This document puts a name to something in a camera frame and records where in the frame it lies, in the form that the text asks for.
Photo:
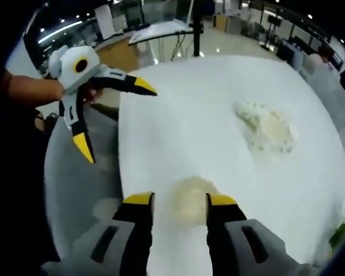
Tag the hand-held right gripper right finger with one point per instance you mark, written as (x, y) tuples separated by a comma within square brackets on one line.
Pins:
[(221, 238)]

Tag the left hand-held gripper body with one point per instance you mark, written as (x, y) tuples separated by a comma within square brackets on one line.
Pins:
[(72, 72)]

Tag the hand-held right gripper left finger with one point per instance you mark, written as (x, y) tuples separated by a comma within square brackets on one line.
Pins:
[(135, 235)]

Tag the white paper cup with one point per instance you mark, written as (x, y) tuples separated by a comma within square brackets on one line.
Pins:
[(189, 201)]

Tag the pile of crushed paper cups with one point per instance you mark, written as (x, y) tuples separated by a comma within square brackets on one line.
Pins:
[(276, 129)]

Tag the white upright panel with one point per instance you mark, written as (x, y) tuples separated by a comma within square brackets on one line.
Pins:
[(105, 21)]

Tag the person's left hand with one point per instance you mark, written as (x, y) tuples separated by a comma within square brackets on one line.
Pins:
[(93, 93)]

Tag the wooden side desk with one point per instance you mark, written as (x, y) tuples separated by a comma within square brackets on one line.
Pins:
[(123, 57)]

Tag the white tilted board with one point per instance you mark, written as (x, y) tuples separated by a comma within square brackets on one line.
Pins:
[(158, 31)]

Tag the person's black clothing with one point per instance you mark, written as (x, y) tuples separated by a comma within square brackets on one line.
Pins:
[(17, 172)]

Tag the wooden cabinet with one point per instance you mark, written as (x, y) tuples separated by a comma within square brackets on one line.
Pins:
[(221, 24)]

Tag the green potted plant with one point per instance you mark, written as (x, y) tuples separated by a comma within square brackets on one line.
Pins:
[(342, 233)]

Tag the black monitor on stand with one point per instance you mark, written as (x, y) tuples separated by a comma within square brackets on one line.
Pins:
[(273, 20)]

